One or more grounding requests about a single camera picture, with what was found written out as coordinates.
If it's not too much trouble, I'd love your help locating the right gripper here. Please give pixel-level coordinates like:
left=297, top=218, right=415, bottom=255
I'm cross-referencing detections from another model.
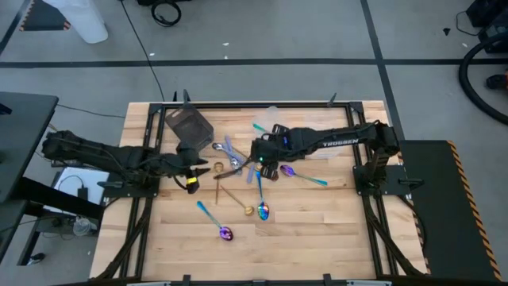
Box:
left=248, top=123, right=294, bottom=182

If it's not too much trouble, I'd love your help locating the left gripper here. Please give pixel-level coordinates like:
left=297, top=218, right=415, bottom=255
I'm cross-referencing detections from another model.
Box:
left=173, top=140, right=212, bottom=195

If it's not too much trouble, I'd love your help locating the smoky grey plastic bin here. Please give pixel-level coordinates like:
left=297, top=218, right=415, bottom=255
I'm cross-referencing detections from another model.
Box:
left=164, top=103, right=215, bottom=154

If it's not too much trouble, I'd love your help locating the large wooden spoon front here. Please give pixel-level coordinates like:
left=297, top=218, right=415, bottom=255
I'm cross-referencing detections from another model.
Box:
left=220, top=184, right=256, bottom=217

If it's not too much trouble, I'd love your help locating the white paper sheet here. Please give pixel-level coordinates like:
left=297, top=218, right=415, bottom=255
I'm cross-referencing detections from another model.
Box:
left=53, top=166, right=105, bottom=215

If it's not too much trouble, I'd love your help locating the clear plastic cup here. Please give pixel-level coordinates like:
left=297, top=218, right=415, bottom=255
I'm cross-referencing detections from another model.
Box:
left=72, top=217, right=93, bottom=238

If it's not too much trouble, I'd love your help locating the black desk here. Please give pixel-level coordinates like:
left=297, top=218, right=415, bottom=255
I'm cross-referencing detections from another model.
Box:
left=0, top=91, right=105, bottom=266

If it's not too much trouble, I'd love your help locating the white cylinder object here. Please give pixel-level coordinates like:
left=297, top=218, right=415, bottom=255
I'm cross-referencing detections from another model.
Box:
left=42, top=0, right=109, bottom=44

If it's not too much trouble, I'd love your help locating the large black hazard-edged mat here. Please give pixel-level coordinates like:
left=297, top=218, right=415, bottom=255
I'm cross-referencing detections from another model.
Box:
left=396, top=138, right=504, bottom=282

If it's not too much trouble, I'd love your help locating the small black hazard-edged mat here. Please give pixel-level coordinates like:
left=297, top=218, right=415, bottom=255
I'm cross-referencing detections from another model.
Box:
left=18, top=0, right=71, bottom=32

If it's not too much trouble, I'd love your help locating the small dark floor object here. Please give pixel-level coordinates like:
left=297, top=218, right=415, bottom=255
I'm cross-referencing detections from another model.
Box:
left=486, top=73, right=508, bottom=91

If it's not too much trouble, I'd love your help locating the black floor equipment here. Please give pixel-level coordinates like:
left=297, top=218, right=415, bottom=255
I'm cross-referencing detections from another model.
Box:
left=455, top=0, right=508, bottom=55

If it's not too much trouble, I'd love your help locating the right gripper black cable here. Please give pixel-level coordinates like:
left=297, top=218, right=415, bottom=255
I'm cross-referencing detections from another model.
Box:
left=213, top=157, right=256, bottom=180

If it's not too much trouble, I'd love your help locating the black metal table frame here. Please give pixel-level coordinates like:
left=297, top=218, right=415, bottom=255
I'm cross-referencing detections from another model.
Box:
left=93, top=89, right=429, bottom=286

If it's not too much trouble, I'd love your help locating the thin black floor cable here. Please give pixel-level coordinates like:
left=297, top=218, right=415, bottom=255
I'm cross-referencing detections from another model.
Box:
left=55, top=103, right=126, bottom=119

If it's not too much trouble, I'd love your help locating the long black floor cable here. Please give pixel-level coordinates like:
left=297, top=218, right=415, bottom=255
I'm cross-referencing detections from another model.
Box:
left=120, top=0, right=166, bottom=102

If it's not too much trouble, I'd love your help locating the coiled black cable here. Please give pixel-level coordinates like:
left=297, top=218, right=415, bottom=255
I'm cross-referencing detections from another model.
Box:
left=137, top=0, right=183, bottom=28

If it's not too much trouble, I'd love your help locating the thick black hose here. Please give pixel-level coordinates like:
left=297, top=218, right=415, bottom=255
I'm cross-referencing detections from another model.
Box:
left=458, top=33, right=508, bottom=127

